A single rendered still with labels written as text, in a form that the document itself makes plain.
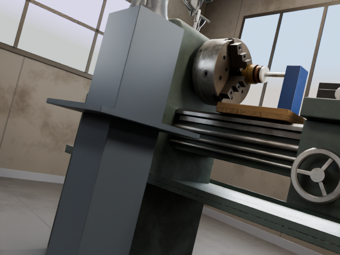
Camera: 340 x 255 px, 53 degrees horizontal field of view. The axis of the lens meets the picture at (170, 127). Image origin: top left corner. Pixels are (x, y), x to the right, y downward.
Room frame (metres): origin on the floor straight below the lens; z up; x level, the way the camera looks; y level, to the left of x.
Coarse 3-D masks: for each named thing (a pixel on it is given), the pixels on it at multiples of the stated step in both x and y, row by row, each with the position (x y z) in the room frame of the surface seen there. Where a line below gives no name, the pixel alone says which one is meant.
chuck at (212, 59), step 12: (216, 48) 1.46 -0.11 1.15; (228, 48) 1.48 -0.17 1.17; (204, 60) 1.48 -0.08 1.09; (216, 60) 1.44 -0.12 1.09; (228, 60) 1.50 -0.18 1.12; (216, 72) 1.45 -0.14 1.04; (228, 72) 1.51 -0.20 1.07; (204, 84) 1.50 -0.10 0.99; (216, 84) 1.46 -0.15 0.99; (204, 96) 1.55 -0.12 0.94; (240, 96) 1.61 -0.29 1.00
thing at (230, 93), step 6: (228, 78) 1.52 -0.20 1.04; (234, 78) 1.50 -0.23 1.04; (240, 78) 1.48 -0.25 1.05; (228, 84) 1.50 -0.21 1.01; (234, 84) 1.48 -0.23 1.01; (240, 84) 1.49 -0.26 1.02; (246, 84) 1.49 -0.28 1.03; (222, 90) 1.50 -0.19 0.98; (228, 90) 1.48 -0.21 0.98; (234, 90) 1.50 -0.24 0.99; (216, 96) 1.51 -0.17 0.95; (222, 96) 1.51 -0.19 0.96; (228, 96) 1.48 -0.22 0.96
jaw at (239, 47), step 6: (240, 42) 1.48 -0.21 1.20; (234, 48) 1.47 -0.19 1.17; (240, 48) 1.48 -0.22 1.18; (234, 54) 1.48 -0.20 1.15; (240, 54) 1.47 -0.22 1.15; (246, 54) 1.48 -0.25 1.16; (234, 60) 1.50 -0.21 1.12; (240, 60) 1.48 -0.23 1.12; (246, 60) 1.48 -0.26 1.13; (234, 66) 1.51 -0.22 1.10; (240, 66) 1.49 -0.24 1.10
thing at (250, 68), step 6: (246, 66) 1.46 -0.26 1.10; (252, 66) 1.45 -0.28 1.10; (258, 66) 1.44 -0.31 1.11; (264, 66) 1.45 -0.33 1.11; (246, 72) 1.46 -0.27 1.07; (252, 72) 1.44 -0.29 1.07; (258, 72) 1.43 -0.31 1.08; (246, 78) 1.47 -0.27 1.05; (252, 78) 1.45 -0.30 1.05; (258, 78) 1.43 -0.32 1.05
